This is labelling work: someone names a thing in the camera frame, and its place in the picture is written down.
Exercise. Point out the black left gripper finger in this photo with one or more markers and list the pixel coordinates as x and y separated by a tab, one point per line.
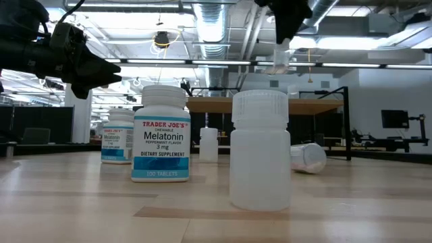
91	82
96	64

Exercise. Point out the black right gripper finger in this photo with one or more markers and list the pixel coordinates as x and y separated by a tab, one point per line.
298	22
283	28

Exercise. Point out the white melatonin bottle blue label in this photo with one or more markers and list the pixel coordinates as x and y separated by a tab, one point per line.
160	141
116	138

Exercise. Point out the small translucent white pill bottle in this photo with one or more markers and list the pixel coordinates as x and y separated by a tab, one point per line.
208	145
308	158

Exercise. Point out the large translucent white pill bottle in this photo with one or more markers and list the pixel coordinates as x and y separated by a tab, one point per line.
260	162

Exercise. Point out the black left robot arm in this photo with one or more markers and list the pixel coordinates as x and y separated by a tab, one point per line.
20	54

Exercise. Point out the white building pillar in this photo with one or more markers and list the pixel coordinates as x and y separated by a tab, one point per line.
77	118

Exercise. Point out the black room partition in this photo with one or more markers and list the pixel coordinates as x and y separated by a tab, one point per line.
57	123

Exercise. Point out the long linear ceiling light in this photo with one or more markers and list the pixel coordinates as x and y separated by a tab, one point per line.
155	61

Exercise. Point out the bright ceiling light panel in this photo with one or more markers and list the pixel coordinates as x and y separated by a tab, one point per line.
354	43

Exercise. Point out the black hanging ceiling device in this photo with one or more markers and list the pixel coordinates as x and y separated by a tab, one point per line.
162	38

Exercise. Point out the grey office chair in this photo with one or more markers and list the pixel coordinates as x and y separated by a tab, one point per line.
35	135

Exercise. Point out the black equipment on desk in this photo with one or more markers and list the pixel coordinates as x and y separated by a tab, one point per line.
391	143

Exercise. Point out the silver ceiling duct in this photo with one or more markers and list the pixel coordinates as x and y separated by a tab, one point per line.
319	11
212	30

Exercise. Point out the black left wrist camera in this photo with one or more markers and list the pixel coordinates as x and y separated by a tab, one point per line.
67	37

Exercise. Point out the wooden table black frame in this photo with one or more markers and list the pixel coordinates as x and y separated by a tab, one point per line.
314	106

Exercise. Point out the black wall monitor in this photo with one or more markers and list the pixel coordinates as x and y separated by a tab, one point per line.
395	119

